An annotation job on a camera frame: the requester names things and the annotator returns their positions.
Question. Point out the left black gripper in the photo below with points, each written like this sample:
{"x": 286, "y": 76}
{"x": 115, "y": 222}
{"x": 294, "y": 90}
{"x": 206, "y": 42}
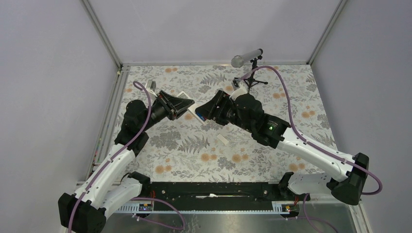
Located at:
{"x": 175, "y": 107}

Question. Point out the blue battery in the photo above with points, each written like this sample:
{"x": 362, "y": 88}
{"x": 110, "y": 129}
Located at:
{"x": 200, "y": 116}

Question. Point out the floral table mat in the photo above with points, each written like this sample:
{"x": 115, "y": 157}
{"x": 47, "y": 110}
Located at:
{"x": 184, "y": 150}

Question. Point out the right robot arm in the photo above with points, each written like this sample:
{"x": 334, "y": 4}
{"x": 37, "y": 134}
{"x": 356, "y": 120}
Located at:
{"x": 344, "y": 174}

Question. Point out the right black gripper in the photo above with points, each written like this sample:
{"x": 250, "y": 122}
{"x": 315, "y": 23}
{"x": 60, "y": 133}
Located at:
{"x": 209, "y": 110}

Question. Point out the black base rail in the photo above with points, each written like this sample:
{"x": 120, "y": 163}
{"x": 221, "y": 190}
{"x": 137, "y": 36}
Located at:
{"x": 207, "y": 196}

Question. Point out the white remote control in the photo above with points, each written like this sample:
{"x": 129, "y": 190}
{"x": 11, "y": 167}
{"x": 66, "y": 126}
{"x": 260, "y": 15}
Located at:
{"x": 192, "y": 108}

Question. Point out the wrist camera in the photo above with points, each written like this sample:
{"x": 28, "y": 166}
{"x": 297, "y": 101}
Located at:
{"x": 239, "y": 89}
{"x": 151, "y": 86}

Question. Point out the white battery cover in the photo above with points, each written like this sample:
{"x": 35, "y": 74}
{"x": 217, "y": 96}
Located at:
{"x": 222, "y": 139}

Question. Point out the black tripod mic stand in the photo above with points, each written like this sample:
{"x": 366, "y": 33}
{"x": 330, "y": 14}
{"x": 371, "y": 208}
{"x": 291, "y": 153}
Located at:
{"x": 251, "y": 81}

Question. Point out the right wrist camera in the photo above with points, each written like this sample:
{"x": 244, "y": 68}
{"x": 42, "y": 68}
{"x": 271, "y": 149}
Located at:
{"x": 239, "y": 89}

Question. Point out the silver microphone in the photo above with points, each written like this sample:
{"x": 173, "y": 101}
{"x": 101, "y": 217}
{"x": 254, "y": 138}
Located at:
{"x": 239, "y": 60}

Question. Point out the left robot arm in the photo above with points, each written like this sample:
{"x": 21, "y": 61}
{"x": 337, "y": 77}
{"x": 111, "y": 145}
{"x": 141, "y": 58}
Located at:
{"x": 92, "y": 204}

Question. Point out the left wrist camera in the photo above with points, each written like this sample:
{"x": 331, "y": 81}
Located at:
{"x": 151, "y": 86}

